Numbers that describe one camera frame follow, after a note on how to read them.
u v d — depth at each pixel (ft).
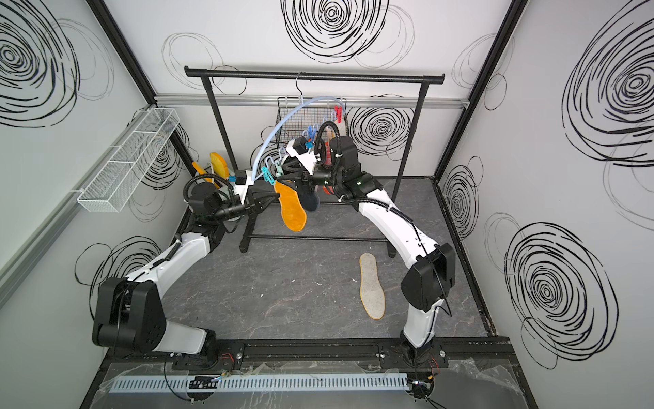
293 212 2.59
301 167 1.99
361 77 1.93
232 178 2.07
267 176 2.11
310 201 2.86
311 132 2.35
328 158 2.12
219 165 3.18
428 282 1.48
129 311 1.54
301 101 2.07
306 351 2.48
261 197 2.27
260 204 2.28
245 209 2.20
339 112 2.64
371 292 2.82
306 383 3.16
